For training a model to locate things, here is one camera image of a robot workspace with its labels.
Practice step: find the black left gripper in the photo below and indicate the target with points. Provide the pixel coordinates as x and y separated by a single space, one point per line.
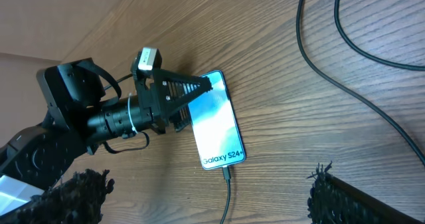
168 96

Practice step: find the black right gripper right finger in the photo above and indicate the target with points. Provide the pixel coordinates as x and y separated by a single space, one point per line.
331 200

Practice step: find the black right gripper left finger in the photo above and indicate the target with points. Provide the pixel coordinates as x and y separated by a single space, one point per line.
78 200

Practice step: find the Samsung Galaxy smartphone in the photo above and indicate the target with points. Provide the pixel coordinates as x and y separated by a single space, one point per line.
215 127

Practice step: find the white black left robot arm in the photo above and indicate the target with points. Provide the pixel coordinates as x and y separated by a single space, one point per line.
86 110

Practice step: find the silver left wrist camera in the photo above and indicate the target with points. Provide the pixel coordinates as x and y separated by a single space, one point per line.
148 58

